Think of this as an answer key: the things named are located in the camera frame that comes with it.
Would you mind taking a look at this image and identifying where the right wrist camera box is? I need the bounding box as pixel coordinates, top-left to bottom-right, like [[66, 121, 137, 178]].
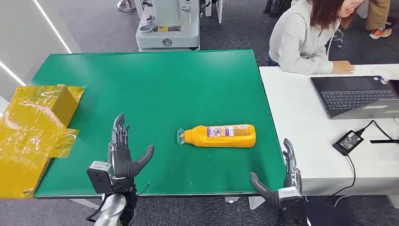
[[277, 186, 309, 226]]

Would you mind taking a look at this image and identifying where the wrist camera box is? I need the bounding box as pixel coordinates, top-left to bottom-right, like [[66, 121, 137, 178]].
[[277, 186, 309, 226], [86, 161, 114, 194]]

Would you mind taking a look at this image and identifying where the white equipment panel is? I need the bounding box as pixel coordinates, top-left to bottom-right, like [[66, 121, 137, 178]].
[[204, 0, 224, 24]]

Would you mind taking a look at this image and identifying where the black adapter mains cable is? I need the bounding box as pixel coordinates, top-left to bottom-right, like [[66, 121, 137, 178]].
[[330, 154, 357, 197]]

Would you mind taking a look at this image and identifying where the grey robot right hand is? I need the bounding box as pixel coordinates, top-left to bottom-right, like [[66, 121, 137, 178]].
[[249, 138, 303, 209]]

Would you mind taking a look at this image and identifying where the dark grey laptop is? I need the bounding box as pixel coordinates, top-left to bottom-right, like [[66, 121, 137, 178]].
[[310, 75, 399, 120]]

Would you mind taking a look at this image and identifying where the person's hand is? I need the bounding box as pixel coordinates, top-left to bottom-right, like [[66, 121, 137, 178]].
[[331, 60, 356, 75]]

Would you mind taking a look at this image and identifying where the chrome chair base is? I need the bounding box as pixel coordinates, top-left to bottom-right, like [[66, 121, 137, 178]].
[[331, 29, 345, 48]]

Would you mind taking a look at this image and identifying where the black adapter output cable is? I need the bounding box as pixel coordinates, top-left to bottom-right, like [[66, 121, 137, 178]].
[[355, 120, 399, 143]]

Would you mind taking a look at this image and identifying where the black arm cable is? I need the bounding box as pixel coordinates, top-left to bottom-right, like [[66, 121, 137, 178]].
[[86, 193, 108, 224]]

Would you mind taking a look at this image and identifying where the yellow taped cardboard box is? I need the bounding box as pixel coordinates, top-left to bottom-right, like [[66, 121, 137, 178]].
[[0, 83, 85, 199]]

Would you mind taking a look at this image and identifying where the pale grey machine base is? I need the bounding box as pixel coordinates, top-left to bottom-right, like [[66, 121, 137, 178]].
[[136, 0, 202, 52]]

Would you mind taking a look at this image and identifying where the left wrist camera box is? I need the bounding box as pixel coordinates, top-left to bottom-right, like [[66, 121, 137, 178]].
[[86, 161, 114, 194]]

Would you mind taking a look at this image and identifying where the person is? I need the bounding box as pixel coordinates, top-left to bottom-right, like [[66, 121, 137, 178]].
[[357, 0, 393, 40], [267, 0, 365, 76]]

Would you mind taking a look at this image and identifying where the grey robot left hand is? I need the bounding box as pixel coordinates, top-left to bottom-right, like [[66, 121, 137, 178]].
[[107, 113, 155, 186]]

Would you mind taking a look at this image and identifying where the orange plastic bottle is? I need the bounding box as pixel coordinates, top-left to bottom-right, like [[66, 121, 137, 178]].
[[176, 124, 256, 148]]

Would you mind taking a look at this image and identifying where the metal stanchion base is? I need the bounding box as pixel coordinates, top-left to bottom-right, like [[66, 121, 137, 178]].
[[117, 0, 138, 13]]

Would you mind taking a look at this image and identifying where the black laptop power adapter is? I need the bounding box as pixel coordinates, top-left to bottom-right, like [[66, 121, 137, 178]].
[[332, 130, 364, 157]]

